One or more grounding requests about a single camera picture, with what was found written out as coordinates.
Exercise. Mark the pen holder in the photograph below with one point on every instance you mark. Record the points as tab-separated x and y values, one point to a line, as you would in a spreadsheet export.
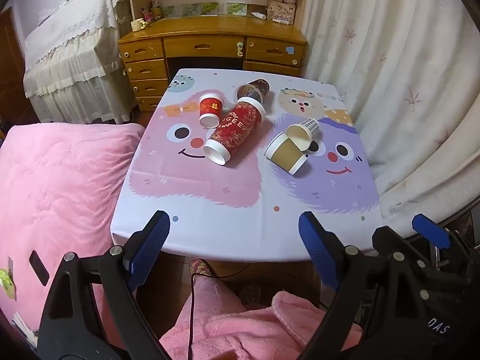
148	15

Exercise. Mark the cartoon monster tablecloth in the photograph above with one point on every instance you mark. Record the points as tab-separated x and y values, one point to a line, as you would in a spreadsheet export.
225	225

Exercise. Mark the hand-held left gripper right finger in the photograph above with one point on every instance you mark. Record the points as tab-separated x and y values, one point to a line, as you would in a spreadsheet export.
318	247

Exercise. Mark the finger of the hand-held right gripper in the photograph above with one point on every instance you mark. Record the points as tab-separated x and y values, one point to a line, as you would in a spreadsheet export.
431	230
388	237

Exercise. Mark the pink fleece blanket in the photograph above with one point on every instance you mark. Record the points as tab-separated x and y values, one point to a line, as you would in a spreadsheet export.
56	195

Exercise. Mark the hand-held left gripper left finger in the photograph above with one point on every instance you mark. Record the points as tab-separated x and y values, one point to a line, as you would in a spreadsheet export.
148	245

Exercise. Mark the green packet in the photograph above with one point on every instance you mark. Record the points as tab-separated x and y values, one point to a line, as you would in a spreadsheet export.
7	285

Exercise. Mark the white tube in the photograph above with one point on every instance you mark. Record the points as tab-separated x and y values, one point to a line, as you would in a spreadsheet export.
282	21

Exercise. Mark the dark wooden door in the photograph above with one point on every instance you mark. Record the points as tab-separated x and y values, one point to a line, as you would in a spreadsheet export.
8	67

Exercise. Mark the brown paper cup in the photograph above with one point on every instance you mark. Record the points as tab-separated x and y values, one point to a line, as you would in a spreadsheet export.
287	154

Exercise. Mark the wooden desk with drawers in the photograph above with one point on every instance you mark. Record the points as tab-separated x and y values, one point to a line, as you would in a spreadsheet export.
210	32

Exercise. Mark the patterned slipper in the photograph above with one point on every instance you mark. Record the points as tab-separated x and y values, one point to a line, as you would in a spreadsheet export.
250	292
198	268

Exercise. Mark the tall red patterned cup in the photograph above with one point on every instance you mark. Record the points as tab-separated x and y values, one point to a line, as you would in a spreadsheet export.
234	129

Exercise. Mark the checked paper cup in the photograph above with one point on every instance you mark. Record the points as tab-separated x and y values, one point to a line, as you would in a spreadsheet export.
309	127

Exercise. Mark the black phone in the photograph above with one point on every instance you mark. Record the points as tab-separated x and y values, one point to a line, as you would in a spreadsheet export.
38	268

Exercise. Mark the white lace covered furniture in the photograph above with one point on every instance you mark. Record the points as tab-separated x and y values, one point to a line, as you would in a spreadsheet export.
67	45

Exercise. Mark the dark red glossy cup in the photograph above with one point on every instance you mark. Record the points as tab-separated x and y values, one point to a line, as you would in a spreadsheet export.
258	87

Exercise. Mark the small red paper cup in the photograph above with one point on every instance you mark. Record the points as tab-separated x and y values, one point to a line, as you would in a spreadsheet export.
210	107

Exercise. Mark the pink fleece robe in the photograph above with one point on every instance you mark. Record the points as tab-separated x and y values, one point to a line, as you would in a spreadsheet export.
225	326

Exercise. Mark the white floral curtain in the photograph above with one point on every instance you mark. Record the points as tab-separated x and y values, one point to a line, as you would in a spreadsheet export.
393	63

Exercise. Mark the wooden box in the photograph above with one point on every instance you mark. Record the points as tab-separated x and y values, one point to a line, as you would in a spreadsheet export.
282	8

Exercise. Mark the white bottle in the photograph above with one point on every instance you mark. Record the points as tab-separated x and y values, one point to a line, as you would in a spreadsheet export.
259	15

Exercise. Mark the cream mug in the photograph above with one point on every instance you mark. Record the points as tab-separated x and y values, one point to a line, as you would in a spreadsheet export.
138	25

